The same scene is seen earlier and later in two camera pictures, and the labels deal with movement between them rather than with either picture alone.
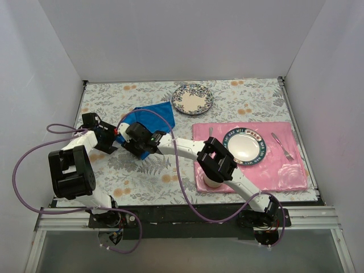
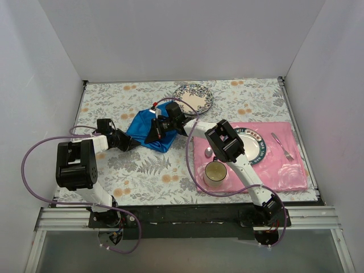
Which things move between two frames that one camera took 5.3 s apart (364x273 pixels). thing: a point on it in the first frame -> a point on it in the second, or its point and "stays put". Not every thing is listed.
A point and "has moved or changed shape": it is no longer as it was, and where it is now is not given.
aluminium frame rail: x=302 y=218 stays put
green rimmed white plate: x=247 y=145 stays put
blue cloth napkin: x=158 y=118 has moved or changed shape
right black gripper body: x=132 y=147 -> x=156 y=128
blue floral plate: x=192 y=99 stays put
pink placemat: x=281 y=168 stays put
